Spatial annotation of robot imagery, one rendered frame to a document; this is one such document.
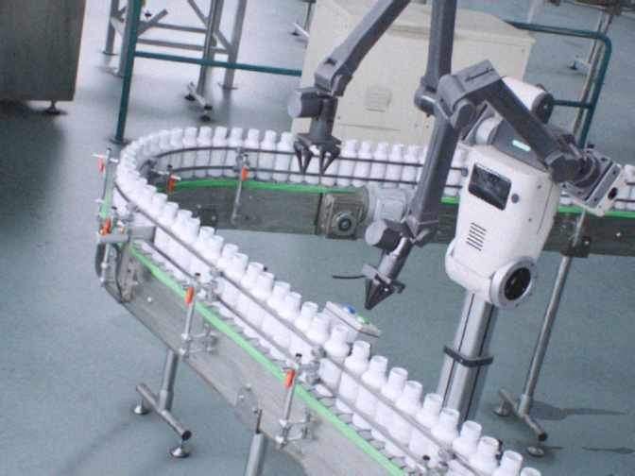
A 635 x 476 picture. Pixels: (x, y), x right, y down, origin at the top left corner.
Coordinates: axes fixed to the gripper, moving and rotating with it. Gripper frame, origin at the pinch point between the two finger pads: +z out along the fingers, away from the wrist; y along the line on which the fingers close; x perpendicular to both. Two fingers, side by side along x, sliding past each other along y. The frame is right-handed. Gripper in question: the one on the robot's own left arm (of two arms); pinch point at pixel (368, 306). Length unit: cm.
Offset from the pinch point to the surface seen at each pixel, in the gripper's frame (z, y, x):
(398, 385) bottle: 7.0, 34.5, -17.3
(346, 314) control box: 4.2, -1.9, -3.7
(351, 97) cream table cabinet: -41, -298, 235
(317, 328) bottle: 7.5, 6.2, -18.7
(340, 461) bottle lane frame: 29.7, 27.5, -14.2
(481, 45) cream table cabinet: -97, -277, 284
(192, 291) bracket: 18.3, -32.9, -24.9
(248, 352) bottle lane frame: 23.6, -12.7, -16.7
